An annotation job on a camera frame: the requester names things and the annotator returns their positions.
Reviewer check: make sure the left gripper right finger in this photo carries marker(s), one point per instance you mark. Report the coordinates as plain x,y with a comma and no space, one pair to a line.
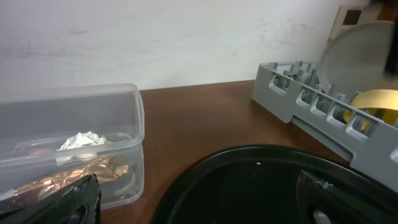
320,201

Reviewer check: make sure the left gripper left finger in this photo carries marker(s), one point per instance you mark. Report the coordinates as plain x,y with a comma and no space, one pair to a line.
78,202

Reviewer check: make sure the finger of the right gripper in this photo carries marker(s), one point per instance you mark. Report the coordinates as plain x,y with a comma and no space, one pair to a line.
391,64

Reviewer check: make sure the brown gold snack wrapper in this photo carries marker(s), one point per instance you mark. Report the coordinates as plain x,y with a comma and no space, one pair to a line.
107,169

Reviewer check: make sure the grey round plate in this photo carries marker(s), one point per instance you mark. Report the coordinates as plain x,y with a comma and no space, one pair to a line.
354,61

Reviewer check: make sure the white tissue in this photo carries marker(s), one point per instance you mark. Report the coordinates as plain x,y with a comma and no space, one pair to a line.
81,140

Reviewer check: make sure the yellow bowl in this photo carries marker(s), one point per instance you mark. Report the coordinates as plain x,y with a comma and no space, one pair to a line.
376,101

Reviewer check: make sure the grey dishwasher rack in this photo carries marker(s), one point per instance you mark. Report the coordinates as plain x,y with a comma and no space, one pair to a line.
366,142

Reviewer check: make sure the round black serving tray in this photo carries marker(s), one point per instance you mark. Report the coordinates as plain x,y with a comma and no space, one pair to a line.
254,184

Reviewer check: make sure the clear plastic storage bin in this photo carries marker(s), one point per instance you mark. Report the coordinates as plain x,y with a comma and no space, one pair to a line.
52,137

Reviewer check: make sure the wall thermostat panel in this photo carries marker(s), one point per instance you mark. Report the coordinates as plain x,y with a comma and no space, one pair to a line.
349,16

